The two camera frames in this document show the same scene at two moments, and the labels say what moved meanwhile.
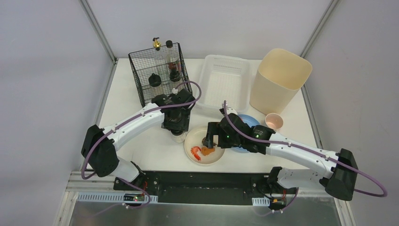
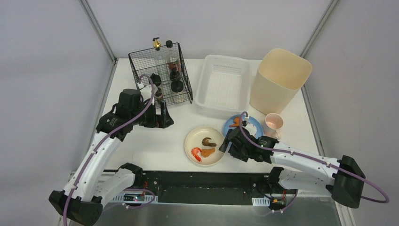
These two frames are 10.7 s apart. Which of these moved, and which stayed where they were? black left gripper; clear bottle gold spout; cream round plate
Moved: black left gripper
Stayed: cream round plate; clear bottle gold spout
